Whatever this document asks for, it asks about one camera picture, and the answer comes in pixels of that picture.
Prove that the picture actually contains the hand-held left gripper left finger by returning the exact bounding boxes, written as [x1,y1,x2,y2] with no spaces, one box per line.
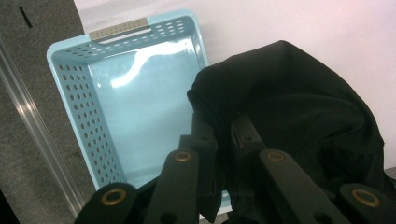
[178,110,219,157]

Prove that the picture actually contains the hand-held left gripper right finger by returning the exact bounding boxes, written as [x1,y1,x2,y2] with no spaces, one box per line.
[231,112,266,163]

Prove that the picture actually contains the black shorts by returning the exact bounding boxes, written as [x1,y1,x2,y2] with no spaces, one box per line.
[186,39,396,224]

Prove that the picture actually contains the light blue plastic basket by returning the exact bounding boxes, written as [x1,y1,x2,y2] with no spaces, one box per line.
[46,8,232,209]

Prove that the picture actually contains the aluminium floor rail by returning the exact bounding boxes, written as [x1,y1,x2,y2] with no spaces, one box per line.
[0,36,87,218]

